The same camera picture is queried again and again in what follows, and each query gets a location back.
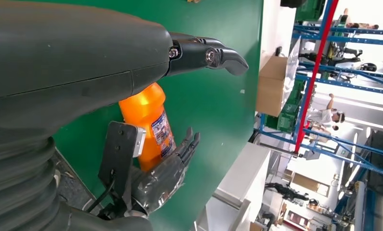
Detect white panel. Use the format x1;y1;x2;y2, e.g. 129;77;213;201
196;141;272;231

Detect green table cover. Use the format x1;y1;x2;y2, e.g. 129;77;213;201
25;0;264;231

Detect green plastic crates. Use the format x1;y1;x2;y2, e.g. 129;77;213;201
264;79;307;134
295;0;327;22

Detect brown cardboard box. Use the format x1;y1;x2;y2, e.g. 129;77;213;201
255;55;289;117

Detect printed paper sheet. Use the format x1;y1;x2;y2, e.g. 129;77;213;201
282;37;302;106

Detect white table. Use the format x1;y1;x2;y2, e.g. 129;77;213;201
260;0;302;64

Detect black carrying case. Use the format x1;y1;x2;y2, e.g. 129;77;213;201
280;0;307;9

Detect white humanoid robot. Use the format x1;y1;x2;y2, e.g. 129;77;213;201
325;41;379;73

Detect blue metal rack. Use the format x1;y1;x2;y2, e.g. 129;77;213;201
258;0;383;231

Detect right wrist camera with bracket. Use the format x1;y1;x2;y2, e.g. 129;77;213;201
97;121;146;208

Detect black camera cable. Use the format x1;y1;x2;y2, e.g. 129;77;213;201
86;178;115;214

